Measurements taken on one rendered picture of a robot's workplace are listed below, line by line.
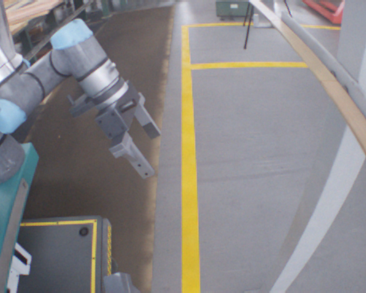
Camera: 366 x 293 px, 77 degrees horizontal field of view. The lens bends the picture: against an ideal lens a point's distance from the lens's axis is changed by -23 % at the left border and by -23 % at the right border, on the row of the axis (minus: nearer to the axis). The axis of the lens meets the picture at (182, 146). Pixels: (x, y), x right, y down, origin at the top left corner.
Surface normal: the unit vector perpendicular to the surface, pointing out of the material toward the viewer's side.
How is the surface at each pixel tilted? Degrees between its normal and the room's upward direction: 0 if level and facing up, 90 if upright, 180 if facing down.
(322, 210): 90
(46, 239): 0
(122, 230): 0
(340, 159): 90
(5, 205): 0
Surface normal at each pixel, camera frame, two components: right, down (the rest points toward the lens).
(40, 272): -0.10, -0.73
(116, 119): -0.04, 0.58
